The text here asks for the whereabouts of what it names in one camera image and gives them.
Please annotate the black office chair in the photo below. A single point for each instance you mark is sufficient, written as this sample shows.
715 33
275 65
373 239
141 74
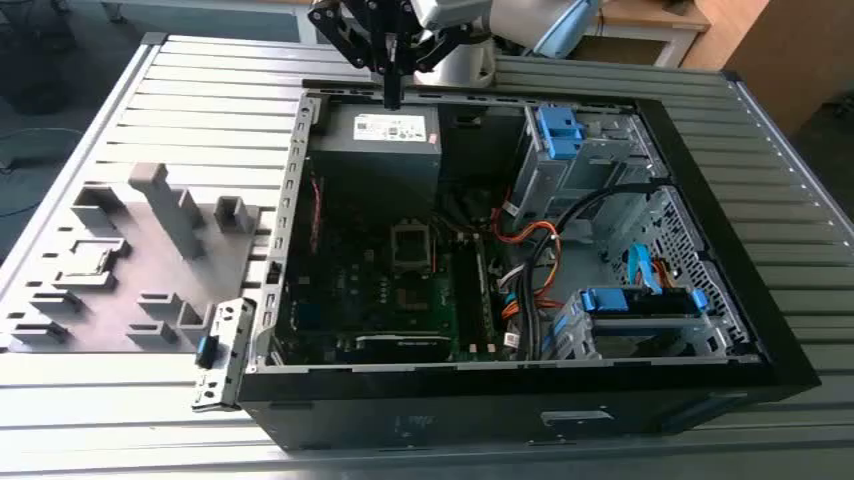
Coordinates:
40 75

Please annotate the blue black latch clip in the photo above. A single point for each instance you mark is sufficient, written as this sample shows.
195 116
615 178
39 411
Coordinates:
207 352

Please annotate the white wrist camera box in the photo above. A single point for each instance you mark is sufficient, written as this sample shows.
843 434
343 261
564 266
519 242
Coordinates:
436 12

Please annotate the white frame table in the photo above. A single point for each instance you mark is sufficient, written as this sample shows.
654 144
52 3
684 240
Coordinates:
303 25

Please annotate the grey parts rack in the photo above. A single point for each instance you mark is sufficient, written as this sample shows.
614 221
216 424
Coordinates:
167 280

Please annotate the blue expansion slot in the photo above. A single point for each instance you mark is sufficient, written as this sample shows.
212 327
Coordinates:
308 316

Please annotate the black PC case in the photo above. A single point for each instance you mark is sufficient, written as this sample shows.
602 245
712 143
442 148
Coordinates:
467 410

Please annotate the grey metal retainer bracket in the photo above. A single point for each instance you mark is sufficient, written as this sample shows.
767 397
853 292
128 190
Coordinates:
229 320

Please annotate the grey power supply unit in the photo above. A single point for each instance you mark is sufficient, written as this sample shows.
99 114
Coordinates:
400 130

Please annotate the blue plastic disk carrier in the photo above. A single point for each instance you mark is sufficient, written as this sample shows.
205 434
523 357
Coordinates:
567 142

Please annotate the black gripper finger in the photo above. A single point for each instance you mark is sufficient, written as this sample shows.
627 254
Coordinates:
440 50
347 35

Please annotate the hard disk in blue carrier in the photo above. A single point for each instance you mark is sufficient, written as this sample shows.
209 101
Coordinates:
607 300

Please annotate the wooden desk white frame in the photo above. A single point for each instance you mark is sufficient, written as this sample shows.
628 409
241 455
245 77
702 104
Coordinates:
667 20

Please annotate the brown wooden cabinet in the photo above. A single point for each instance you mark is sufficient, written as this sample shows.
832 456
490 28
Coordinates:
787 60

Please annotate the silver drive cage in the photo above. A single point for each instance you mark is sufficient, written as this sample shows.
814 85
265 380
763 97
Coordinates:
600 150
640 324

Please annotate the green motherboard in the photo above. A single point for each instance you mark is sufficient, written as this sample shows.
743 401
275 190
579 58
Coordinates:
373 260

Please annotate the black graphics card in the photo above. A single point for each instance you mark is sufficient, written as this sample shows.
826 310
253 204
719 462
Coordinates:
400 347

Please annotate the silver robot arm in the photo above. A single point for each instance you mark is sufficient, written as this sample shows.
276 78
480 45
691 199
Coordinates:
467 65

